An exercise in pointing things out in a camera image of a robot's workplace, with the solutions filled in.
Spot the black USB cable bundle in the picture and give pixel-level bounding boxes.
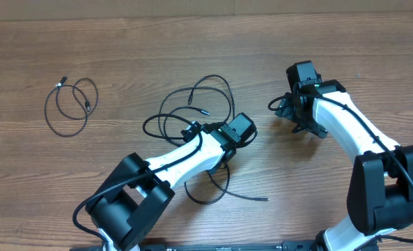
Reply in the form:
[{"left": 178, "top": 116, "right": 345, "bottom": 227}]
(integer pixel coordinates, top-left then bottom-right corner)
[{"left": 183, "top": 74, "right": 270, "bottom": 206}]

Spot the black cable with USB plug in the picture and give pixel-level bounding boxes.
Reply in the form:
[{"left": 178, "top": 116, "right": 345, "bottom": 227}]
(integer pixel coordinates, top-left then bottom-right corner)
[{"left": 44, "top": 75, "right": 99, "bottom": 137}]

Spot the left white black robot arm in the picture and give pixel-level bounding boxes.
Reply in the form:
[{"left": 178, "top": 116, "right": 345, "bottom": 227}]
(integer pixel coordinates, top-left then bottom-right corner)
[{"left": 85, "top": 113, "right": 256, "bottom": 250}]

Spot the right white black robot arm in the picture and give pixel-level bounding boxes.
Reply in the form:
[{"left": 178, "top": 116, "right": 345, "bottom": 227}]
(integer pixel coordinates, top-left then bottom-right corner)
[{"left": 269, "top": 61, "right": 413, "bottom": 250}]

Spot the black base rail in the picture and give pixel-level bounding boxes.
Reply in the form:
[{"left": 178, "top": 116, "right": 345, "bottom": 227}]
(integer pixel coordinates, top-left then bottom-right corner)
[{"left": 138, "top": 241, "right": 323, "bottom": 251}]

